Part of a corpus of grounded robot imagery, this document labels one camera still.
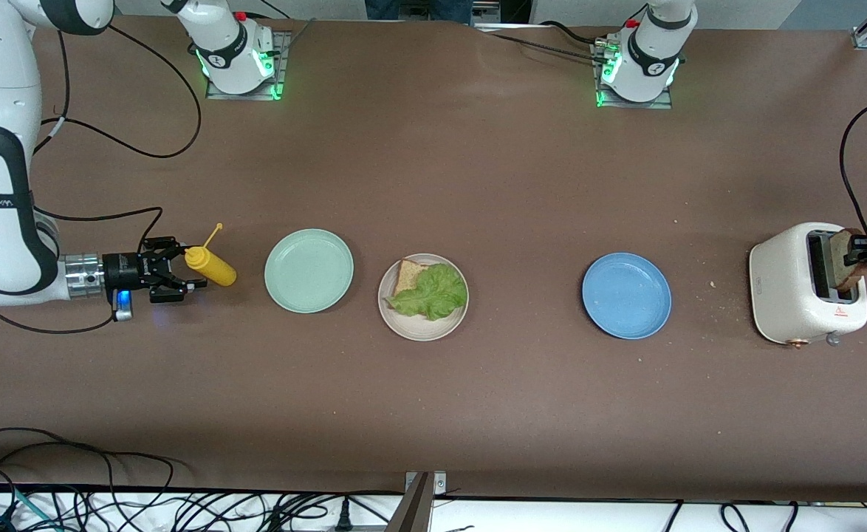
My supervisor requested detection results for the brown bread slice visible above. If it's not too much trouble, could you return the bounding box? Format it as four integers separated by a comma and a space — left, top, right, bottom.
830, 229, 867, 291
391, 259, 436, 319

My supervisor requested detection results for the yellow mustard squeeze bottle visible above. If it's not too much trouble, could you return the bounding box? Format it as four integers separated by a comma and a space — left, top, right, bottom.
184, 222, 238, 287

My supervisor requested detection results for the green lettuce leaf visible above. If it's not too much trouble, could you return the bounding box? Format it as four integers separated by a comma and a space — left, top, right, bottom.
383, 263, 468, 321

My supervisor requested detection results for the light green plate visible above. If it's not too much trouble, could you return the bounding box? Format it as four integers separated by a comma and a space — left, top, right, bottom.
264, 228, 355, 314

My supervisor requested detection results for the blue plate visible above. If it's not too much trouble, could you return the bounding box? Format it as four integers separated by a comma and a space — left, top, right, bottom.
581, 252, 673, 341

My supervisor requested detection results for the beige plate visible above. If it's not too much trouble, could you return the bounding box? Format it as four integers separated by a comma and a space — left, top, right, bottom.
377, 253, 470, 342

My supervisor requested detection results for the cream white toaster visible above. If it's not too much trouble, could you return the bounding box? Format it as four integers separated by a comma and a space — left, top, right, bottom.
748, 222, 867, 348

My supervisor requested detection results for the aluminium beam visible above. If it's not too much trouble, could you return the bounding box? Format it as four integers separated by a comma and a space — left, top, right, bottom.
385, 473, 434, 532

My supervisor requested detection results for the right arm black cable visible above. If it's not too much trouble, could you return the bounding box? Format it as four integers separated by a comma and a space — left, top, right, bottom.
0, 207, 165, 335
35, 22, 202, 158

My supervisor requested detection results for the black cable over table edge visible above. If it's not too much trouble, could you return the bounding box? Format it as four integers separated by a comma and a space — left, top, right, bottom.
0, 427, 177, 494

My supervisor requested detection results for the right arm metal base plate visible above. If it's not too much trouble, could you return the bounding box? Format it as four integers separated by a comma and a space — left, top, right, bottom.
205, 30, 288, 101

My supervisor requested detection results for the teal cable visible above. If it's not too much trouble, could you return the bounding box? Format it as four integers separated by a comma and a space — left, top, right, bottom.
0, 480, 61, 532

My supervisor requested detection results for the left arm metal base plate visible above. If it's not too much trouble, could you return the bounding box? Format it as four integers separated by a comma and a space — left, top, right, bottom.
591, 41, 674, 110

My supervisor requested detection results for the small metal bracket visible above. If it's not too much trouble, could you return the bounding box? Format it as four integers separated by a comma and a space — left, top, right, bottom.
406, 471, 448, 494

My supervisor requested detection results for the black cable to arm base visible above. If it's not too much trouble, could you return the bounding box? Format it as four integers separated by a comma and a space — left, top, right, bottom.
537, 21, 611, 47
478, 31, 604, 61

